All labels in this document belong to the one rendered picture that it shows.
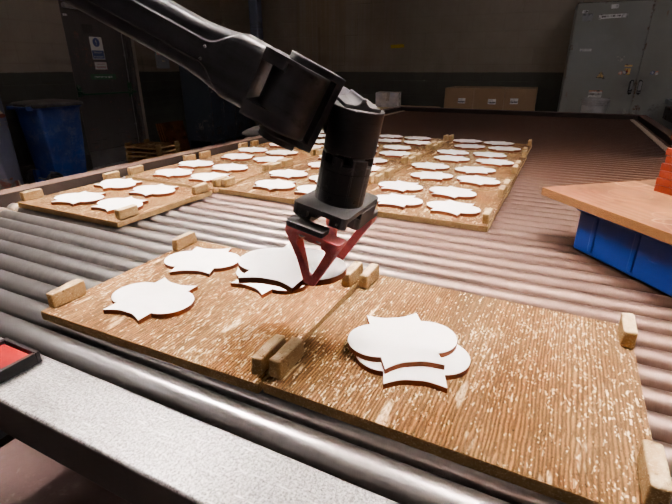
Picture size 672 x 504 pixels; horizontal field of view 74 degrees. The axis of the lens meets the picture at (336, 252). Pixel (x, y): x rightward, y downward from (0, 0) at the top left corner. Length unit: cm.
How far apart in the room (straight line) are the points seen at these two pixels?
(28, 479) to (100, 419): 139
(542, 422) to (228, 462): 33
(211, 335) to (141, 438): 17
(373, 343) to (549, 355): 23
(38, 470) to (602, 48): 677
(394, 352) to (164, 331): 33
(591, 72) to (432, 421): 657
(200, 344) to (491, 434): 38
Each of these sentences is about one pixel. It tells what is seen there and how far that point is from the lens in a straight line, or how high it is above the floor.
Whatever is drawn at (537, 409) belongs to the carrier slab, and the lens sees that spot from 57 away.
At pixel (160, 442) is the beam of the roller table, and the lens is 55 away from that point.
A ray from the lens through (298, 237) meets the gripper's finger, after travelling 49.
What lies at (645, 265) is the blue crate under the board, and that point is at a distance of 99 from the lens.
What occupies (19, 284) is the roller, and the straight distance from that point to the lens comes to 102.
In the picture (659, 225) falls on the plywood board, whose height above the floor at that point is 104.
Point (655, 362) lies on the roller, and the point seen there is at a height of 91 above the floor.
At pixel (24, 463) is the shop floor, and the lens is 206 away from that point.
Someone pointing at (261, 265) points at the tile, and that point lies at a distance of 57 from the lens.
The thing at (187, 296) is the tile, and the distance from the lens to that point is 77.
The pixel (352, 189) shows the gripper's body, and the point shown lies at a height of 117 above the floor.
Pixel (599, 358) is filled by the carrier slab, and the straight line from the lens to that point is 69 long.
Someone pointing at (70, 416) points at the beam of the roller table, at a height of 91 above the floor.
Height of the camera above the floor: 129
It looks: 22 degrees down
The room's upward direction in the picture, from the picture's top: straight up
